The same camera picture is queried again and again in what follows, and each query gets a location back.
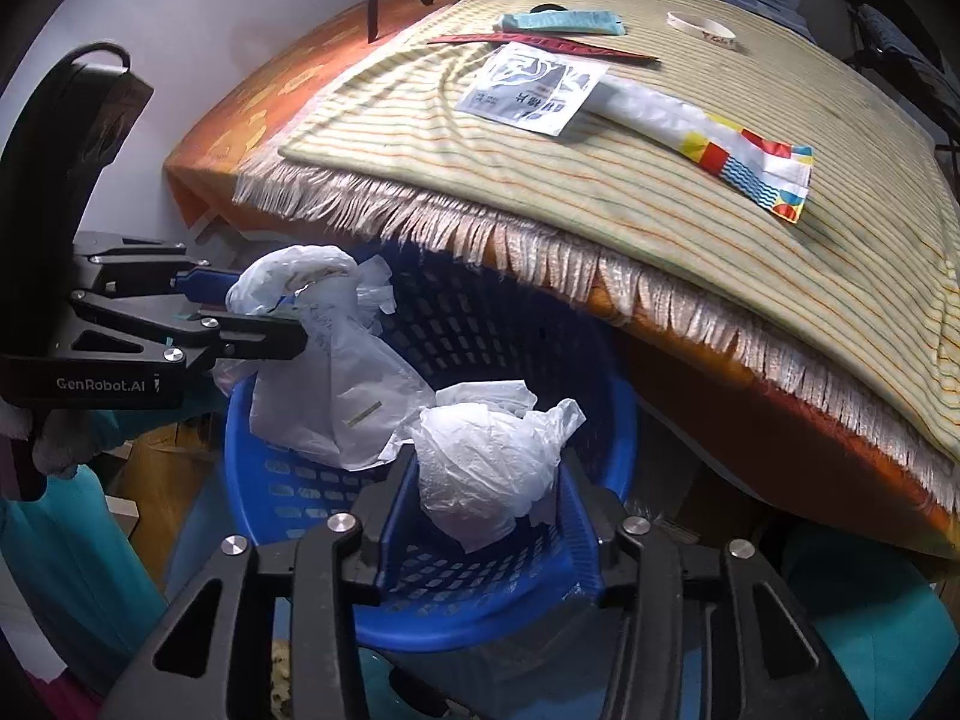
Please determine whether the blue plastic laundry basket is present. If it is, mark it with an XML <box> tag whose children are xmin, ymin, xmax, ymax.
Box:
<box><xmin>223</xmin><ymin>240</ymin><xmax>640</xmax><ymax>653</ymax></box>

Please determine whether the white plastic bag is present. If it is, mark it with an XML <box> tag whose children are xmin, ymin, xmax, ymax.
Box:
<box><xmin>212</xmin><ymin>244</ymin><xmax>437</xmax><ymax>473</ymax></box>
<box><xmin>409</xmin><ymin>381</ymin><xmax>587</xmax><ymax>554</ymax></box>

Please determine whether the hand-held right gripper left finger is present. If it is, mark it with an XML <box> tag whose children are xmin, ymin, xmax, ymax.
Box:
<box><xmin>97</xmin><ymin>456</ymin><xmax>419</xmax><ymax>720</ymax></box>

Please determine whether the person's teal clothing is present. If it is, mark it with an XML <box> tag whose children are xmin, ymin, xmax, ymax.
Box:
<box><xmin>0</xmin><ymin>405</ymin><xmax>953</xmax><ymax>720</ymax></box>

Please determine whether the blue checked bed sheet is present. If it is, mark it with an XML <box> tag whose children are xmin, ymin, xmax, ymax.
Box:
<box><xmin>705</xmin><ymin>0</ymin><xmax>818</xmax><ymax>42</ymax></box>

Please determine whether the teal tube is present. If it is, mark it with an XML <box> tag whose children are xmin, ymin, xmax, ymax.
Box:
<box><xmin>495</xmin><ymin>9</ymin><xmax>629</xmax><ymax>38</ymax></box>

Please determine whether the white printed packet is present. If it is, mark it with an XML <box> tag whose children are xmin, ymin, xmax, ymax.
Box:
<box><xmin>454</xmin><ymin>42</ymin><xmax>611</xmax><ymax>138</ymax></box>

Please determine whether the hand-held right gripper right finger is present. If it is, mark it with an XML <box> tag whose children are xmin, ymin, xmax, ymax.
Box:
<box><xmin>557</xmin><ymin>460</ymin><xmax>875</xmax><ymax>720</ymax></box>

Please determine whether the yellow striped cloth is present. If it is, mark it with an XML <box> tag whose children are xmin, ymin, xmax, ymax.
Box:
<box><xmin>281</xmin><ymin>0</ymin><xmax>960</xmax><ymax>458</ymax></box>

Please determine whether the striped cloth on chair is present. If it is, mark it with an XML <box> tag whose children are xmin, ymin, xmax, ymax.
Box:
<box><xmin>855</xmin><ymin>4</ymin><xmax>960</xmax><ymax>136</ymax></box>

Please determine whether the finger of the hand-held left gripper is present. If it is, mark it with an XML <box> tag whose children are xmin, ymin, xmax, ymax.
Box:
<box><xmin>71</xmin><ymin>291</ymin><xmax>311</xmax><ymax>374</ymax></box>
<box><xmin>71</xmin><ymin>232</ymin><xmax>246</xmax><ymax>306</ymax></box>

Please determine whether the person's left hand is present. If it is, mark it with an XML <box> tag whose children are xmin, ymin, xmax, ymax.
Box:
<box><xmin>32</xmin><ymin>411</ymin><xmax>126</xmax><ymax>479</ymax></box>

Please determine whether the red paper strip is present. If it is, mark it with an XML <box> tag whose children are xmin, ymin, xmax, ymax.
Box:
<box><xmin>427</xmin><ymin>31</ymin><xmax>661</xmax><ymax>65</ymax></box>

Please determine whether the white wrapper with colourful end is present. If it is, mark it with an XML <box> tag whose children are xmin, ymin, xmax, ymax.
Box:
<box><xmin>585</xmin><ymin>75</ymin><xmax>815</xmax><ymax>225</ymax></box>

